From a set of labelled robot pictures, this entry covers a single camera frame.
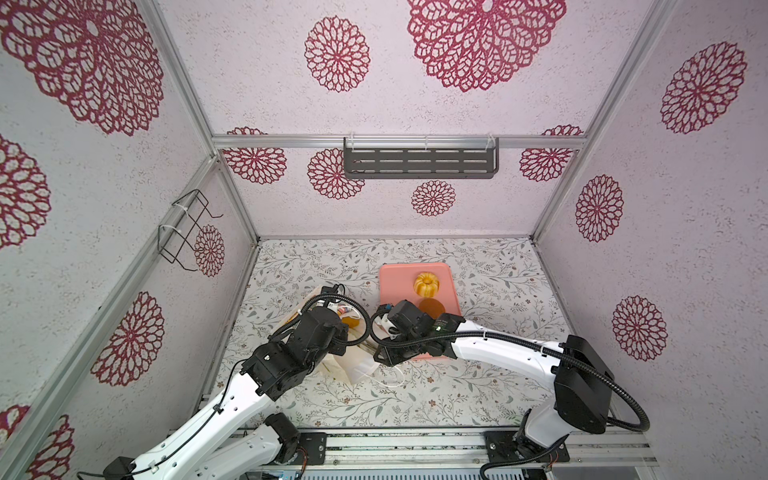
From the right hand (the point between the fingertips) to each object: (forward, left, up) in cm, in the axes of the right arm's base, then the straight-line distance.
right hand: (375, 353), depth 77 cm
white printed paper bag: (+2, +6, -10) cm, 12 cm away
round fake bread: (+21, -17, -10) cm, 29 cm away
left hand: (+3, +9, +8) cm, 12 cm away
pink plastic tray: (+32, -6, -12) cm, 34 cm away
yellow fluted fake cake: (+29, -15, -9) cm, 34 cm away
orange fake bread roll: (+12, +8, -5) cm, 15 cm away
